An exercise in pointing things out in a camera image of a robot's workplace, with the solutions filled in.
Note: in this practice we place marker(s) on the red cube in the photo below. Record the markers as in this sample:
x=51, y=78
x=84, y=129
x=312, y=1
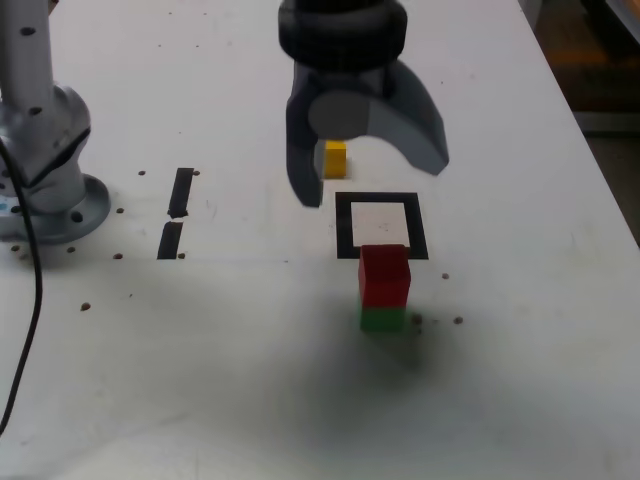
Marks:
x=385, y=280

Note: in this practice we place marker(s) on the yellow cube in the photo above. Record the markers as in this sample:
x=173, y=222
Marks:
x=336, y=160

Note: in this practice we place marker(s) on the green cube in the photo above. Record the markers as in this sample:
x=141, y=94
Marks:
x=382, y=320

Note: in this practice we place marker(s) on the black tape strip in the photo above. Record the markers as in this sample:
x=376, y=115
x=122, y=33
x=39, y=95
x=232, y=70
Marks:
x=181, y=192

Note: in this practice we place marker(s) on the black tape square outline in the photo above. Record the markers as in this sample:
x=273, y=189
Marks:
x=345, y=225

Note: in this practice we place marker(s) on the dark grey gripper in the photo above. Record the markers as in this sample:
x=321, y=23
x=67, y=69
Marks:
x=350, y=82

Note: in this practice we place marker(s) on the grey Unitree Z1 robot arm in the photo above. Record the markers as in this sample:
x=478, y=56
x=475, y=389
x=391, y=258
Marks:
x=30, y=75

